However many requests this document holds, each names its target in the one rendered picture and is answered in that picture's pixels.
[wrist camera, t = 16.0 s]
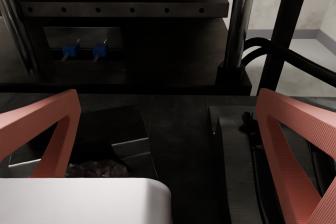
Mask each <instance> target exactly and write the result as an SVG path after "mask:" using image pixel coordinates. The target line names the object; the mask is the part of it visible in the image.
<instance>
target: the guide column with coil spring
mask: <svg viewBox="0 0 336 224"><path fill-rule="evenodd" d="M0 11H1V13H2V16H3V18H4V21H5V23H6V26H7V28H8V31H9V33H10V36H11V38H12V41H13V43H14V46H15V48H16V51H17V53H18V56H19V58H20V61H21V63H22V66H23V68H24V71H25V73H26V74H27V75H29V76H32V75H36V74H38V73H40V72H41V67H40V64H39V62H38V59H37V56H36V53H35V50H34V48H33V45H32V42H31V39H30V36H29V34H28V31H27V28H26V25H25V22H24V19H23V17H22V14H21V11H20V8H19V5H18V3H17V0H0Z"/></svg>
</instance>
